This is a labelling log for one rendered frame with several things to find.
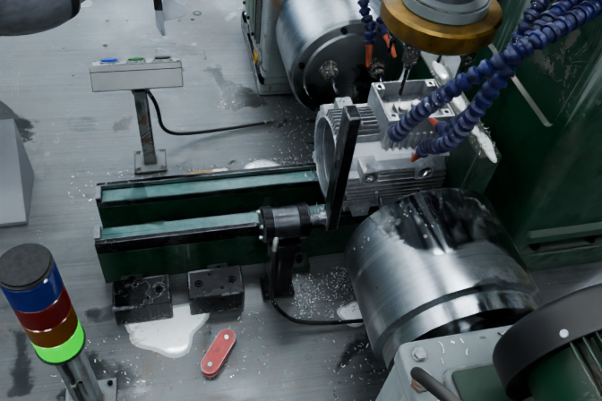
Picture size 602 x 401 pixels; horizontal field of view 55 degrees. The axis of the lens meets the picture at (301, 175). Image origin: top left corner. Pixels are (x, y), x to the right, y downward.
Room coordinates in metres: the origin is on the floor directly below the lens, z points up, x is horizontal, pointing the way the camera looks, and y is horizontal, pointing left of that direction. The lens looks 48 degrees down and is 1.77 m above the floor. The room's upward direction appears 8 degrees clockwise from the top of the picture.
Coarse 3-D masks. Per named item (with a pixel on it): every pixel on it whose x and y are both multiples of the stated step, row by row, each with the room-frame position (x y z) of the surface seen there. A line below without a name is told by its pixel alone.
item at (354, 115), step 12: (348, 108) 0.61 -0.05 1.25; (348, 120) 0.59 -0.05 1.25; (360, 120) 0.59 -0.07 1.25; (348, 132) 0.59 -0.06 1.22; (336, 144) 0.61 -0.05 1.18; (348, 144) 0.59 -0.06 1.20; (336, 156) 0.60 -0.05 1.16; (348, 156) 0.59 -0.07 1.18; (336, 168) 0.60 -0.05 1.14; (348, 168) 0.59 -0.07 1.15; (336, 180) 0.59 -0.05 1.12; (336, 192) 0.59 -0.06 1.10; (336, 204) 0.59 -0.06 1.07; (324, 216) 0.60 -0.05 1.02; (336, 216) 0.59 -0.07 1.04; (336, 228) 0.59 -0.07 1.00
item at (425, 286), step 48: (432, 192) 0.55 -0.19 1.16; (384, 240) 0.49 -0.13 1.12; (432, 240) 0.47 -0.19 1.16; (480, 240) 0.48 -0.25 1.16; (384, 288) 0.42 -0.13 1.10; (432, 288) 0.40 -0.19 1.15; (480, 288) 0.41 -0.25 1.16; (528, 288) 0.43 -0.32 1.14; (384, 336) 0.37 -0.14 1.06; (432, 336) 0.36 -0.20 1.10
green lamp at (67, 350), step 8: (80, 328) 0.33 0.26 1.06; (80, 336) 0.32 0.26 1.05; (32, 344) 0.29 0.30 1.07; (64, 344) 0.30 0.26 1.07; (72, 344) 0.30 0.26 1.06; (80, 344) 0.31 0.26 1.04; (40, 352) 0.29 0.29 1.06; (48, 352) 0.29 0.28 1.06; (56, 352) 0.29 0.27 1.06; (64, 352) 0.30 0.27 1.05; (72, 352) 0.30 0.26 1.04; (48, 360) 0.29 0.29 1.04; (56, 360) 0.29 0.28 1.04; (64, 360) 0.29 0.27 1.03
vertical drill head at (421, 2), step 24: (384, 0) 0.77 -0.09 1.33; (408, 0) 0.75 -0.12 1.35; (432, 0) 0.74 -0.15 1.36; (456, 0) 0.74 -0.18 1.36; (480, 0) 0.76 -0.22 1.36; (408, 24) 0.71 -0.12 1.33; (432, 24) 0.71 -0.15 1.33; (456, 24) 0.72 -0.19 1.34; (480, 24) 0.73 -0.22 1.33; (408, 48) 0.72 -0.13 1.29; (432, 48) 0.69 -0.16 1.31; (456, 48) 0.69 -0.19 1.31; (480, 48) 0.71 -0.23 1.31
